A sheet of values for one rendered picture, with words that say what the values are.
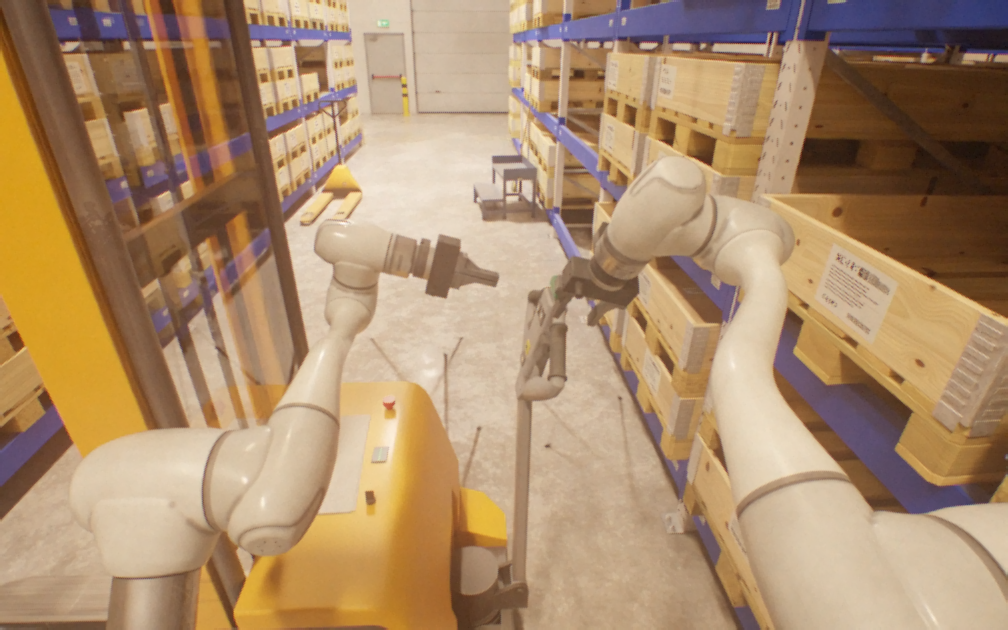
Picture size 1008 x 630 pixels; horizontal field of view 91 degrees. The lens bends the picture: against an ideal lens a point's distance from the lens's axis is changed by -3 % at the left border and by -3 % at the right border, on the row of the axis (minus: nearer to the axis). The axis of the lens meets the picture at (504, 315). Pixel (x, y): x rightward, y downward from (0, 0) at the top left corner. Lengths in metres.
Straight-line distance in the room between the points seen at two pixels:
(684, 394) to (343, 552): 1.46
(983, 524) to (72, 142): 1.02
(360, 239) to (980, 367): 1.15
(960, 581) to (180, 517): 0.76
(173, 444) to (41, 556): 2.27
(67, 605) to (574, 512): 2.00
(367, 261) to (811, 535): 0.91
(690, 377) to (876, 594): 1.78
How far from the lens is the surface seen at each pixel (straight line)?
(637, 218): 0.78
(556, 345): 1.08
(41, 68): 0.86
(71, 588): 2.69
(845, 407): 1.51
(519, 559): 1.72
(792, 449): 0.51
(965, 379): 1.18
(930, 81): 2.22
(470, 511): 2.03
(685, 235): 0.80
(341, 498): 1.41
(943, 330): 1.21
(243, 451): 0.75
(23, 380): 3.29
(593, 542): 2.44
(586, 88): 6.51
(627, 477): 2.73
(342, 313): 1.16
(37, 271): 0.96
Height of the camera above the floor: 1.90
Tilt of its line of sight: 28 degrees down
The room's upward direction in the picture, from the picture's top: 1 degrees clockwise
